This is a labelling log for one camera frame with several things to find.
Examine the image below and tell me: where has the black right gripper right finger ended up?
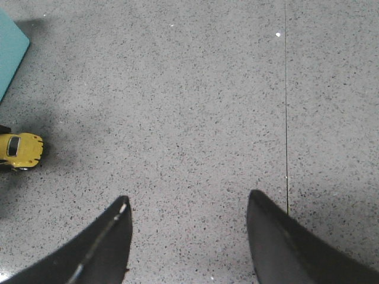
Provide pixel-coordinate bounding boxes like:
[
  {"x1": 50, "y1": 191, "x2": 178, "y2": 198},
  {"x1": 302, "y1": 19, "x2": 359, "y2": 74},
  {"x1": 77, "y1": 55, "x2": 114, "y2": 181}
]
[{"x1": 246, "y1": 190, "x2": 378, "y2": 283}]

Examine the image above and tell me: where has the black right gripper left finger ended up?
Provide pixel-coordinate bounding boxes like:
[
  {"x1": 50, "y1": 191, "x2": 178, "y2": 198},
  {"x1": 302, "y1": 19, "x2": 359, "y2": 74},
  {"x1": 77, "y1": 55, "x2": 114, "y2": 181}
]
[{"x1": 5, "y1": 196, "x2": 133, "y2": 283}]

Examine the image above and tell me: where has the yellow beetle toy car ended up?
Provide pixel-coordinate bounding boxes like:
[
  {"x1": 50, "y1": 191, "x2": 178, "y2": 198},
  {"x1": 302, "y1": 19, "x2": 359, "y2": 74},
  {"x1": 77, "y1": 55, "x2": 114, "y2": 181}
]
[{"x1": 1, "y1": 133, "x2": 44, "y2": 170}]

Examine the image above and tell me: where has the light blue storage box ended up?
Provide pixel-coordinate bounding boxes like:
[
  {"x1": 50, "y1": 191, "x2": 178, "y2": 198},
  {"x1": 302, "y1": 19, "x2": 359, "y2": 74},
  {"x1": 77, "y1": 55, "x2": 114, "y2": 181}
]
[{"x1": 0, "y1": 9, "x2": 30, "y2": 101}]

